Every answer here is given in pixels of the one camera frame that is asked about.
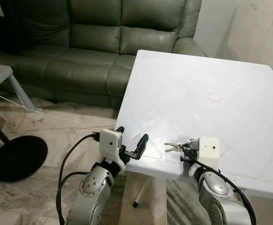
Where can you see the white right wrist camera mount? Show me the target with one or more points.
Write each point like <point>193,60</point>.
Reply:
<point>209,147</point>

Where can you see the white plastic table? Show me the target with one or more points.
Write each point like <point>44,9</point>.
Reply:
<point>197,122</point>

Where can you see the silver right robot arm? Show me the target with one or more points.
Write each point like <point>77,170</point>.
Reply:
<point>216,197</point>

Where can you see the black round stand base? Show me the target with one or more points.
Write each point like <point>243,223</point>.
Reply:
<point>19,159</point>

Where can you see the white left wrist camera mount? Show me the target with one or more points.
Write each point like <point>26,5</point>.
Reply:
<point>110,140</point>

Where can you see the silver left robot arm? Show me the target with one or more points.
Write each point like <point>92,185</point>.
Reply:
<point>92,187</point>

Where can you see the black bag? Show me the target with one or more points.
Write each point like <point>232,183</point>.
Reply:
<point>0,33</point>

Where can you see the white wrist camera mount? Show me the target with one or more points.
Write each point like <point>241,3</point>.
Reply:
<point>110,140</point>
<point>209,147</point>

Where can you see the white table leg black foot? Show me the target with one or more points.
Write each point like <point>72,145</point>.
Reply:
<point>137,201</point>

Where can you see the dark green leather sofa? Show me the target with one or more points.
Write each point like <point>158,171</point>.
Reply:
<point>80,47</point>

